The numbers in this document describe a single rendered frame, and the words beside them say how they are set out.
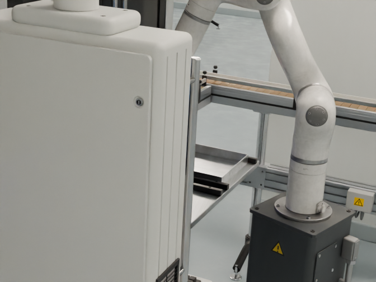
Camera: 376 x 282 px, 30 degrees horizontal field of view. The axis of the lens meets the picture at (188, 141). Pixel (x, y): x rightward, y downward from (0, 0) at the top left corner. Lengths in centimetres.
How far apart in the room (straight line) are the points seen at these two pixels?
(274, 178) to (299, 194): 125
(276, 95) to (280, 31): 125
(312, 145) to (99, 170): 87
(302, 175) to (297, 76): 31
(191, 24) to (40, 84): 72
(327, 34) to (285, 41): 175
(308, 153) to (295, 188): 13
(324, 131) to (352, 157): 186
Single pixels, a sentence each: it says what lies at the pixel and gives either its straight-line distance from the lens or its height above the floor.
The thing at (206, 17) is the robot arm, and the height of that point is 148.
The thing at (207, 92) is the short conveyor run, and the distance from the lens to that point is 344.
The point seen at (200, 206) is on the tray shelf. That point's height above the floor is 88.
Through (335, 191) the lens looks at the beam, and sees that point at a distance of 346.
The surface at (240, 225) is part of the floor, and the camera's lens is 415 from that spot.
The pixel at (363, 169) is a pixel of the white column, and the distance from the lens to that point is 402.
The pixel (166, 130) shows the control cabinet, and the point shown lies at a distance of 149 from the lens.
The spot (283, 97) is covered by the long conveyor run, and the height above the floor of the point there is 93.
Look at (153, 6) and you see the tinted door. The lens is 258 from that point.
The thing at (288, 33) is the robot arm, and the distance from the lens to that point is 214.
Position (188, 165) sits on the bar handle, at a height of 122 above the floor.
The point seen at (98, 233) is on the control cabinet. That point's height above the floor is 110.
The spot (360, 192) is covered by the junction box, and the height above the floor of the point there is 55.
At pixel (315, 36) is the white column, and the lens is 390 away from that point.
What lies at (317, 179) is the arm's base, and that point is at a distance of 227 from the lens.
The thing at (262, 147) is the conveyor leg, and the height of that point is 64.
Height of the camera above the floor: 185
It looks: 20 degrees down
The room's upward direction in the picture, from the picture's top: 3 degrees clockwise
